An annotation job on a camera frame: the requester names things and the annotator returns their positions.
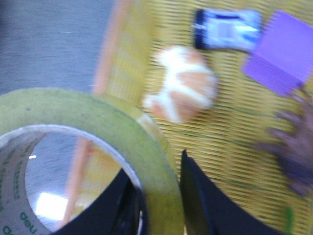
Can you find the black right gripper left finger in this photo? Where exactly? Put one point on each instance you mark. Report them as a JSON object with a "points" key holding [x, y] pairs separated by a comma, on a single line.
{"points": [[119, 210]]}

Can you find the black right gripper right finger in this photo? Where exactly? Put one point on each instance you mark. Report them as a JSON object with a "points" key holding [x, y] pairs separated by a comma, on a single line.
{"points": [[208, 211]]}

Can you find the yellow packing tape roll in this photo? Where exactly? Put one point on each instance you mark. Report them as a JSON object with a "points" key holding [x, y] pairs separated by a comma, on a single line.
{"points": [[122, 130]]}

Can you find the brown toy animal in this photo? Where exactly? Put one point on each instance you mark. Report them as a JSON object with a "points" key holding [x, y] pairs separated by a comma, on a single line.
{"points": [[294, 152]]}

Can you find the purple foam block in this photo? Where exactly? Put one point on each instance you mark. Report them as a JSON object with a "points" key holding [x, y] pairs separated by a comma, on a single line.
{"points": [[283, 58]]}

